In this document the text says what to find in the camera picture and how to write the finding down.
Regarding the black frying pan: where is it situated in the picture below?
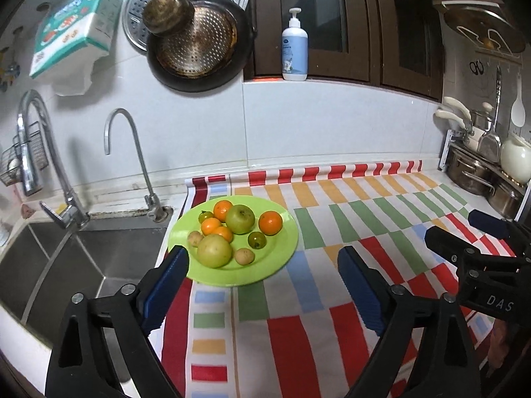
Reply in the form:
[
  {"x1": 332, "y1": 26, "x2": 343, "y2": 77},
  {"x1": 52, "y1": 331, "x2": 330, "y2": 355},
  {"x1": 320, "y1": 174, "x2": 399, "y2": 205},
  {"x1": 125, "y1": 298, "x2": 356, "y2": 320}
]
[{"x1": 146, "y1": 0, "x2": 255, "y2": 93}]

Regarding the white rice spoon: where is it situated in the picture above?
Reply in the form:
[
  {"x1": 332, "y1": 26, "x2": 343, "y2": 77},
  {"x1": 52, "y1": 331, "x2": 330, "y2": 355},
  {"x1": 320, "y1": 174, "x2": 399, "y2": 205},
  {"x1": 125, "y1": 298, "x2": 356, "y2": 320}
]
[{"x1": 510, "y1": 72, "x2": 527, "y2": 127}]

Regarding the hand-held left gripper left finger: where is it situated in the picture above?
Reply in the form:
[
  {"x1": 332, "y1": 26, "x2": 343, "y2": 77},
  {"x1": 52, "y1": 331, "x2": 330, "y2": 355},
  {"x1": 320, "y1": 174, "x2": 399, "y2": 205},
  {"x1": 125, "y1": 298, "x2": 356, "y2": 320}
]
[{"x1": 45, "y1": 244, "x2": 190, "y2": 398}]

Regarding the white pump bottle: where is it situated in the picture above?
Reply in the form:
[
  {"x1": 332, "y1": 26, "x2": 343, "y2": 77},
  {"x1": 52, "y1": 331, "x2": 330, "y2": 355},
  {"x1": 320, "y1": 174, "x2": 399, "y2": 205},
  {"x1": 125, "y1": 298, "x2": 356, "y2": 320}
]
[{"x1": 282, "y1": 7, "x2": 308, "y2": 81}]

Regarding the small brass ladle pot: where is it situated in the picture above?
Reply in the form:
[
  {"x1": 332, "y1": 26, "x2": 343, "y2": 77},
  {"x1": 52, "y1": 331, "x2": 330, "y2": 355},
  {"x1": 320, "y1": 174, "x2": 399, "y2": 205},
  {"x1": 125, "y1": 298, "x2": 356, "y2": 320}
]
[{"x1": 142, "y1": 0, "x2": 195, "y2": 36}]

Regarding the large yellow-green guava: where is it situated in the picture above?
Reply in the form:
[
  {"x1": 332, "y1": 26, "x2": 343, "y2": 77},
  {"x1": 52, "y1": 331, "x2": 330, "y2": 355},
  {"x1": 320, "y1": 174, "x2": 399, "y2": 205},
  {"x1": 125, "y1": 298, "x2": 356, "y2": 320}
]
[{"x1": 196, "y1": 234, "x2": 233, "y2": 268}]

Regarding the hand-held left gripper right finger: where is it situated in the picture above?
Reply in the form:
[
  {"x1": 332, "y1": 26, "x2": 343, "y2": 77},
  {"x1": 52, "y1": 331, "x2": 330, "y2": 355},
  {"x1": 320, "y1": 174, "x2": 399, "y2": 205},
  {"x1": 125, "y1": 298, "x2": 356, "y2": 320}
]
[{"x1": 337, "y1": 245, "x2": 482, "y2": 398}]

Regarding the thin steel gooseneck faucet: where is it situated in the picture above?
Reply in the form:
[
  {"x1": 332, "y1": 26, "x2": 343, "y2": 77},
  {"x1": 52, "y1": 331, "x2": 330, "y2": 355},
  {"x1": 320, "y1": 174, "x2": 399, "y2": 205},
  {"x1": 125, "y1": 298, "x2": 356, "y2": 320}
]
[{"x1": 104, "y1": 108, "x2": 171, "y2": 222}]

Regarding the small lidded steel pot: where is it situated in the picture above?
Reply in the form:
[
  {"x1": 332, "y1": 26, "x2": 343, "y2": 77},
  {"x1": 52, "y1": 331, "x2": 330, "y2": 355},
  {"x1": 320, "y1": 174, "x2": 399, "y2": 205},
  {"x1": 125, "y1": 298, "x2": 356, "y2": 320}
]
[{"x1": 469, "y1": 101, "x2": 494, "y2": 132}]

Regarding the white plastic bag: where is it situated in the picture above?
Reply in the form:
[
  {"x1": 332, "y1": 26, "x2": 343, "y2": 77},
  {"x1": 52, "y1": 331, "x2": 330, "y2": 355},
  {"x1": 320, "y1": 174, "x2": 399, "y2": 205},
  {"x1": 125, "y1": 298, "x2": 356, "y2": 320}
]
[{"x1": 52, "y1": 50, "x2": 109, "y2": 97}]

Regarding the metal spatula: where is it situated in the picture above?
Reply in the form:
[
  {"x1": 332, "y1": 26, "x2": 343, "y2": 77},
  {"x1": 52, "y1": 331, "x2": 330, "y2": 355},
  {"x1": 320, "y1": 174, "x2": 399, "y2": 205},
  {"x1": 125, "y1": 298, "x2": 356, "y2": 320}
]
[{"x1": 477, "y1": 65, "x2": 502, "y2": 163}]

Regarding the round metal steamer plate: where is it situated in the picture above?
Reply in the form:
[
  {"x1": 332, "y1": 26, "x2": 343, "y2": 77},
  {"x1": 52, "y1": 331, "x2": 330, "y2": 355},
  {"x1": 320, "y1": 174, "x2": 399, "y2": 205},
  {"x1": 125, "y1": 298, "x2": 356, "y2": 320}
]
[{"x1": 123, "y1": 0, "x2": 252, "y2": 50}]

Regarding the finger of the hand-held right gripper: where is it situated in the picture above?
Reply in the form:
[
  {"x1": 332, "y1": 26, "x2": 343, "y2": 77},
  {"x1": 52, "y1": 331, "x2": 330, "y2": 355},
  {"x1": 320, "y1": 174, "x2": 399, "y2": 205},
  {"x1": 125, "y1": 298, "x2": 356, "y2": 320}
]
[
  {"x1": 468, "y1": 209, "x2": 531, "y2": 260},
  {"x1": 424, "y1": 226, "x2": 531, "y2": 283}
]

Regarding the white ceramic jug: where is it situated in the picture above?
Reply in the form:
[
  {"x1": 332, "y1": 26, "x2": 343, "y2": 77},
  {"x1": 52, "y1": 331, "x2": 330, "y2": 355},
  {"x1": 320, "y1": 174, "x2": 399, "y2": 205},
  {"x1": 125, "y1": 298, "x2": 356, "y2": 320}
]
[{"x1": 500, "y1": 133, "x2": 531, "y2": 185}]

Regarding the striped colourful tablecloth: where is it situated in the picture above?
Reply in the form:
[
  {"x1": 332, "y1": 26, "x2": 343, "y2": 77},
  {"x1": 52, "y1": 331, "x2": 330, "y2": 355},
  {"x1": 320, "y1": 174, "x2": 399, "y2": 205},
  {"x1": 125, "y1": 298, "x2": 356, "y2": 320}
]
[{"x1": 160, "y1": 160, "x2": 519, "y2": 398}]

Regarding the tissue paper pack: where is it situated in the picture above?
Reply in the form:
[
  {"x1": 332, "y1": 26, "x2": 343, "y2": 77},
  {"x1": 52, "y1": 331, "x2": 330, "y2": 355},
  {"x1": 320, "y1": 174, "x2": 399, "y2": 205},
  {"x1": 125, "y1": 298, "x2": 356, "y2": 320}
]
[{"x1": 29, "y1": 0, "x2": 125, "y2": 79}]

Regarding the green apple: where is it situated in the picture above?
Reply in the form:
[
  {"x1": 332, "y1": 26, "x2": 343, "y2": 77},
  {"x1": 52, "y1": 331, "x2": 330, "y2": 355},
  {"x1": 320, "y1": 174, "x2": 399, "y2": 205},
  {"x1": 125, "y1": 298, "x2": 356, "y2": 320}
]
[{"x1": 225, "y1": 205, "x2": 255, "y2": 234}]

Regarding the lime green plate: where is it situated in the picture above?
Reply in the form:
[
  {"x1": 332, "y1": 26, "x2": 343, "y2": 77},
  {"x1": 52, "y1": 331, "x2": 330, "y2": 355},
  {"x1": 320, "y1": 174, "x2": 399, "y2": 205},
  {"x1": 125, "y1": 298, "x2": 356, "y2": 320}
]
[{"x1": 168, "y1": 196, "x2": 299, "y2": 287}]

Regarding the large steel pot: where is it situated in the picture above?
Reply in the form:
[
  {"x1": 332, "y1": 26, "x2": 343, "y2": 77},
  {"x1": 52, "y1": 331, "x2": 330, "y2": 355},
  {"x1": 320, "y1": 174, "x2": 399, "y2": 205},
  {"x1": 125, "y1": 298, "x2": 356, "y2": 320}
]
[{"x1": 448, "y1": 145, "x2": 498, "y2": 196}]

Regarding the stainless steel sink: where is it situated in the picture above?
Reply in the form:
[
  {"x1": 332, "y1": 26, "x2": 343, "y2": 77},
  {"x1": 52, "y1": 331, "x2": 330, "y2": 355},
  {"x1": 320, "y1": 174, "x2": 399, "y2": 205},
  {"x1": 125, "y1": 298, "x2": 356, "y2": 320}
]
[{"x1": 0, "y1": 216, "x2": 171, "y2": 341}]

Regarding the person's right hand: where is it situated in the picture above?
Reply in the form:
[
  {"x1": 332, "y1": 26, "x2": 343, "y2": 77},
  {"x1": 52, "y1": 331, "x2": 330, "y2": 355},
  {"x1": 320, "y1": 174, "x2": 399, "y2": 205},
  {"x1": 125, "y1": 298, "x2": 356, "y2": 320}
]
[{"x1": 486, "y1": 319, "x2": 524, "y2": 376}]

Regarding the black wire sink basket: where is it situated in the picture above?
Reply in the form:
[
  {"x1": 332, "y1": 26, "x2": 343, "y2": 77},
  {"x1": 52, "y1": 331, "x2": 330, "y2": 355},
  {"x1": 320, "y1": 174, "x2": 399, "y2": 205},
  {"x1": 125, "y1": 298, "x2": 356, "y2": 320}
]
[{"x1": 0, "y1": 121, "x2": 49, "y2": 186}]

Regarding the white dish rack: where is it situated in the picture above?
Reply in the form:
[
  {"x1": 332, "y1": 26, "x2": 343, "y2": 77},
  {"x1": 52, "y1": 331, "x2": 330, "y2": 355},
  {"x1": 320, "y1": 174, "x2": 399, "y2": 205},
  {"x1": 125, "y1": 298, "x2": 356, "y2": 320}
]
[{"x1": 440, "y1": 129, "x2": 454, "y2": 171}]

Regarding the white pot handle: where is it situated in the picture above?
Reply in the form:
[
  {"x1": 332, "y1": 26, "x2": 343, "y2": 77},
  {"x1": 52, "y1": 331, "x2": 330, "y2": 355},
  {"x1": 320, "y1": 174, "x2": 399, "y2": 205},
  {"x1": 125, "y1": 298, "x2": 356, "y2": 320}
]
[
  {"x1": 434, "y1": 110, "x2": 469, "y2": 131},
  {"x1": 443, "y1": 97, "x2": 471, "y2": 121}
]

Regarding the large chrome kitchen faucet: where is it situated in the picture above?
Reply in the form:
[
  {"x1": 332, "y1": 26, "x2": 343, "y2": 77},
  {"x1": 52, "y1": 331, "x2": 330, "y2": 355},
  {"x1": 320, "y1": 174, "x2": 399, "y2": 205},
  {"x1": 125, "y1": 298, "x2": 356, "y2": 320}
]
[{"x1": 17, "y1": 90, "x2": 90, "y2": 229}]

